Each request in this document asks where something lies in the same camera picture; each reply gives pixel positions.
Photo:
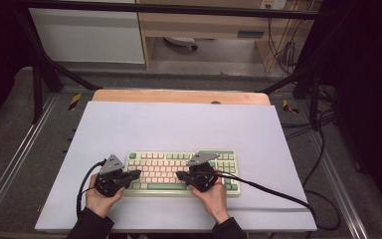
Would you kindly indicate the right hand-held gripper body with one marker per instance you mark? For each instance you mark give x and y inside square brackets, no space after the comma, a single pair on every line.
[203,179]

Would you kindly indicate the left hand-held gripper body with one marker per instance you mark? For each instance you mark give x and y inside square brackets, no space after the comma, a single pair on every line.
[110,181]

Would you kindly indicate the green and cream mechanical keyboard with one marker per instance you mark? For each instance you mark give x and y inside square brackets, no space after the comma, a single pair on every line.
[165,172]

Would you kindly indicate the person's left hand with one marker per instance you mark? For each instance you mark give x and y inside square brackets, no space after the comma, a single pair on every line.
[99,203]

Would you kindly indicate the person's right hand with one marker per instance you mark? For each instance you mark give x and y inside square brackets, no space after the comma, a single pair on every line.
[214,204]

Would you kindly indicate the white table cover sheet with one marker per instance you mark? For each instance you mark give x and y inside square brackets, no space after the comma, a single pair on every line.
[179,129]

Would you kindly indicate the wooden table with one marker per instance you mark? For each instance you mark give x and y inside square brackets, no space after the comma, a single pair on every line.
[165,97]

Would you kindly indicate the yellow and black tape strip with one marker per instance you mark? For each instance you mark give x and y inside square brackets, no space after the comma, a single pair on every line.
[289,107]
[75,101]

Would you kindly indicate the black metal stand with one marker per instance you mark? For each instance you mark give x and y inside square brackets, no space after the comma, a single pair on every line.
[38,73]
[313,86]

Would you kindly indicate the white chair base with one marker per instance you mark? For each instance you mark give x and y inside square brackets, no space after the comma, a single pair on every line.
[180,41]

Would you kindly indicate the white cabinet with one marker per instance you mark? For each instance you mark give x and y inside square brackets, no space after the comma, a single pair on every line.
[89,36]

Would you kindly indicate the light wooden desk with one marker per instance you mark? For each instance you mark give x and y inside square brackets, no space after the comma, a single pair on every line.
[205,25]

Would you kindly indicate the white power strip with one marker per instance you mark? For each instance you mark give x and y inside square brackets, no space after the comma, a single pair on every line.
[273,4]

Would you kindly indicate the aluminium floor rail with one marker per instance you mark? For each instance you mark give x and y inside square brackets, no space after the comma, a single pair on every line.
[340,186]
[16,159]

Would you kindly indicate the black metal frame crossbar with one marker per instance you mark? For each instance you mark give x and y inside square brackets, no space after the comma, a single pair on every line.
[179,9]

